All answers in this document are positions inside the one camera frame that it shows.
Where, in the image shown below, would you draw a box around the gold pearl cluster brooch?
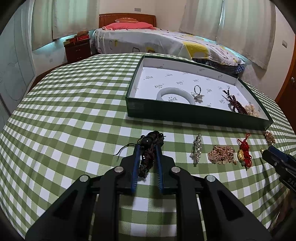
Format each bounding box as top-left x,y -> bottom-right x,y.
264,131 -> 275,146

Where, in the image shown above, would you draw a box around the red knot gold coin charm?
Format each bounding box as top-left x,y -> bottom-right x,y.
237,133 -> 252,169

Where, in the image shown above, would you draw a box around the rose gold chain bracelet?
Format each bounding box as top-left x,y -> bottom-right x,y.
207,145 -> 238,165

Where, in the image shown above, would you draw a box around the white pearl necklace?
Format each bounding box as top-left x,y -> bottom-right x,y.
244,103 -> 261,118

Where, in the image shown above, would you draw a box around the dark red bead bracelet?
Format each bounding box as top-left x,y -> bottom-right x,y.
222,87 -> 248,115

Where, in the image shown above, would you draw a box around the silver rhinestone hair clip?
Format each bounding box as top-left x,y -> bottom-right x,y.
190,133 -> 202,167

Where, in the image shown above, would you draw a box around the silver ring with charm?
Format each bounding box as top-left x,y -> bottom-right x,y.
191,84 -> 205,103

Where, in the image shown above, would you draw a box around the black braided bracelet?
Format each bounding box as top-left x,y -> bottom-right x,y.
114,130 -> 166,179

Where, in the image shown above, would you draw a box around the white jade bangle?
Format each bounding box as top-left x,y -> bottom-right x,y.
156,87 -> 195,105

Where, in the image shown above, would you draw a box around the wooden door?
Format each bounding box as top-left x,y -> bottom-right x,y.
275,43 -> 296,132

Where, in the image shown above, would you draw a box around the green white checkered tablecloth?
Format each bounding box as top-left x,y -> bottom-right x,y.
1,53 -> 288,237

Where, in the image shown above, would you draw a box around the right white curtain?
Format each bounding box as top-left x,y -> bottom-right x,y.
179,0 -> 275,69

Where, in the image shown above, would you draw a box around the white curtain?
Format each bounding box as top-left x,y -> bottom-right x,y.
179,0 -> 275,69
31,0 -> 100,50

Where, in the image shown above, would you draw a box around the green shallow cardboard box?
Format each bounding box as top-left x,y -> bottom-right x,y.
125,55 -> 273,131

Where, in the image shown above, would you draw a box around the glass sliding wardrobe door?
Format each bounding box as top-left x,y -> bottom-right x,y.
1,1 -> 35,129

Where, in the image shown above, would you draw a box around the dark wooden nightstand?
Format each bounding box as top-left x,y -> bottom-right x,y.
64,38 -> 91,64

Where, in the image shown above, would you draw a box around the red boxes on nightstand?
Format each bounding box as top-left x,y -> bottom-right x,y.
63,31 -> 89,46

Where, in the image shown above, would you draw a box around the bed with patterned sheet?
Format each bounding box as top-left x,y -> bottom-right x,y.
90,28 -> 245,75

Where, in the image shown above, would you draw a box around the pink pillow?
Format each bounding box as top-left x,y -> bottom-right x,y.
102,22 -> 156,31

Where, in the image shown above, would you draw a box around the left white curtain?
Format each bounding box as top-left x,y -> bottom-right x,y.
31,0 -> 100,50

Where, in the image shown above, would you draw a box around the wooden headboard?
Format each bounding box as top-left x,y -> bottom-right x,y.
99,13 -> 157,28

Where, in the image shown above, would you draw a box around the orange patterned pillow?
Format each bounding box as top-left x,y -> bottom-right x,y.
115,17 -> 138,23

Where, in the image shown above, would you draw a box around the wall light switch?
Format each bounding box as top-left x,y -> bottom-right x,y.
282,40 -> 287,48

